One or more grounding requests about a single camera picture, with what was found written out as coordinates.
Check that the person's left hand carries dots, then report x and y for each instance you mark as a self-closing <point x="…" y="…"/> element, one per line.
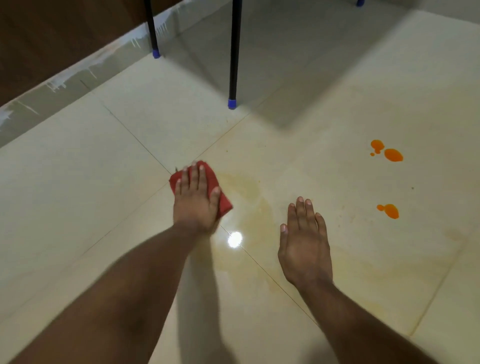
<point x="195" y="206"/>

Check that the person's right hand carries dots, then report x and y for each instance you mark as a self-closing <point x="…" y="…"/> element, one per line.
<point x="305" y="251"/>

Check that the red cloth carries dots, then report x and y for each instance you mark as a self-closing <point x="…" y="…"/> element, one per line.
<point x="225" y="204"/>

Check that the orange liquid spill drops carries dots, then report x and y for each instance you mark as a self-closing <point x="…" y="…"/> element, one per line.
<point x="393" y="155"/>

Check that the person's right forearm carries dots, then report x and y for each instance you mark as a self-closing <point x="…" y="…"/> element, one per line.
<point x="360" y="326"/>

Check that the person's left forearm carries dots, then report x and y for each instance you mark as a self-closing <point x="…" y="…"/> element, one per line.
<point x="120" y="307"/>

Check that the cream tiled floor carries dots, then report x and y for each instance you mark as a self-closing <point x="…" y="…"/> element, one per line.
<point x="93" y="168"/>

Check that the black pole with blue tip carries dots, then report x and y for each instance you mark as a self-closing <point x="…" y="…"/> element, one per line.
<point x="360" y="3"/>
<point x="152" y="30"/>
<point x="234" y="48"/>

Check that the white baseboard ledge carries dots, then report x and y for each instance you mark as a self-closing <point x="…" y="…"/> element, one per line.
<point x="56" y="93"/>

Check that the brown wooden panel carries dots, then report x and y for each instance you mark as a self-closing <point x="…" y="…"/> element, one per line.
<point x="56" y="45"/>

